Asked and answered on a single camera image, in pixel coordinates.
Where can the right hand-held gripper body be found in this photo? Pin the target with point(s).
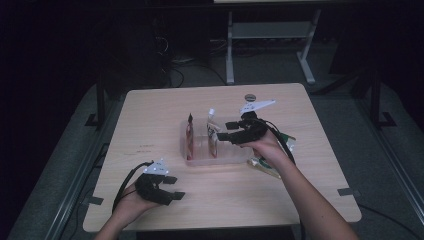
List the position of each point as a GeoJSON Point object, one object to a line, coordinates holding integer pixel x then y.
{"type": "Point", "coordinates": [255, 130]}

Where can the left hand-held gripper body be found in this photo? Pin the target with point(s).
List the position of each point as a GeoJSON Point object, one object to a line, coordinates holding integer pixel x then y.
{"type": "Point", "coordinates": [150, 188]}

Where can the sauce packet with white top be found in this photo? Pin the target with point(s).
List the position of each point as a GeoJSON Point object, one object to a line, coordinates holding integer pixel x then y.
{"type": "Point", "coordinates": [212, 140]}

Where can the clear plastic container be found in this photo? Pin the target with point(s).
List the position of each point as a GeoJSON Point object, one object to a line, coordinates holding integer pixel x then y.
{"type": "Point", "coordinates": [230, 155]}

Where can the beige sauce packet green label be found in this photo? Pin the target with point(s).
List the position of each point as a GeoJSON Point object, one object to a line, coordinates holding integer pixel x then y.
{"type": "Point", "coordinates": [286, 140]}

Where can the black sauce packet red label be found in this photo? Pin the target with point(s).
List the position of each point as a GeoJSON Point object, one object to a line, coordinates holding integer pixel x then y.
{"type": "Point", "coordinates": [189, 138]}

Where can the person's right hand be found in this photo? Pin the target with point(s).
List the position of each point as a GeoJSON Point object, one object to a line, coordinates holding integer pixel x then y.
{"type": "Point", "coordinates": [270, 150]}

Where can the person's left hand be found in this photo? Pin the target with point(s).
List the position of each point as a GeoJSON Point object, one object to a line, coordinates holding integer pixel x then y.
{"type": "Point", "coordinates": [131, 208]}

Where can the round grey disc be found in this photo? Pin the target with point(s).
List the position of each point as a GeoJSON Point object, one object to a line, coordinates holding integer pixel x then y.
{"type": "Point", "coordinates": [250, 97]}

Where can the grey tape piece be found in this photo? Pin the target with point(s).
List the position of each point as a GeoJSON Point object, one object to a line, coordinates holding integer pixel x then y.
{"type": "Point", "coordinates": [93, 200]}
{"type": "Point", "coordinates": [348, 192]}

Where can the black metal stand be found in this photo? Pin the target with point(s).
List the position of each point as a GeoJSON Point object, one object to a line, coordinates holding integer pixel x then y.
{"type": "Point", "coordinates": [376, 100]}
{"type": "Point", "coordinates": [100, 103]}

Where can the white metal desk frame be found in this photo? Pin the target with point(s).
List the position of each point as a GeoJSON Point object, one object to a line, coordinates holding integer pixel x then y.
{"type": "Point", "coordinates": [266, 30]}

